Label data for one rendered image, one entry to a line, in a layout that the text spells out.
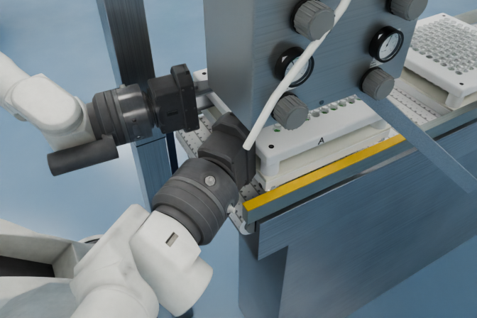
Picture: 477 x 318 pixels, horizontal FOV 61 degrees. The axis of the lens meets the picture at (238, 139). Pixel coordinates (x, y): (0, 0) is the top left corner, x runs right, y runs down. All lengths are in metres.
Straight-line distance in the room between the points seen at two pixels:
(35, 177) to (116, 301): 1.63
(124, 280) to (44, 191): 1.53
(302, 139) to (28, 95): 0.40
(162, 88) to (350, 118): 0.29
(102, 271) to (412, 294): 1.28
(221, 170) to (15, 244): 0.40
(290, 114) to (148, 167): 0.49
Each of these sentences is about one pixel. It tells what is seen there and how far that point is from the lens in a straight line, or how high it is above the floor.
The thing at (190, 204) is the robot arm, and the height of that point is 0.93.
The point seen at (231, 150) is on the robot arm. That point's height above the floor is 0.94.
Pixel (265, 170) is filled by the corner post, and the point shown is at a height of 0.87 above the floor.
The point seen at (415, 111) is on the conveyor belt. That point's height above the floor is 0.80.
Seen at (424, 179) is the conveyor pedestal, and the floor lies 0.59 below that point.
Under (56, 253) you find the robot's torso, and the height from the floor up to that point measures 0.66.
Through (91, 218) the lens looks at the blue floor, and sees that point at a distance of 1.72.
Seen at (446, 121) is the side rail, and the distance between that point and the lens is 0.81.
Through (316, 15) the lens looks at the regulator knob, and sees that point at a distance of 0.37.
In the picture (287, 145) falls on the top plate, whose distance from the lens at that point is 0.57.
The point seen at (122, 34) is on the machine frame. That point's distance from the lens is 0.68.
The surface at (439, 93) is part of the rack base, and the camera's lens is 0.90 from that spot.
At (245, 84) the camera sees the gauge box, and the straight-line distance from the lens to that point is 0.40.
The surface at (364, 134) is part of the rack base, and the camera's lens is 0.68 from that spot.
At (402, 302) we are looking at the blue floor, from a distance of 1.54.
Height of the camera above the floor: 1.29
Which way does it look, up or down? 41 degrees down
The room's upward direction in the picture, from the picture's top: straight up
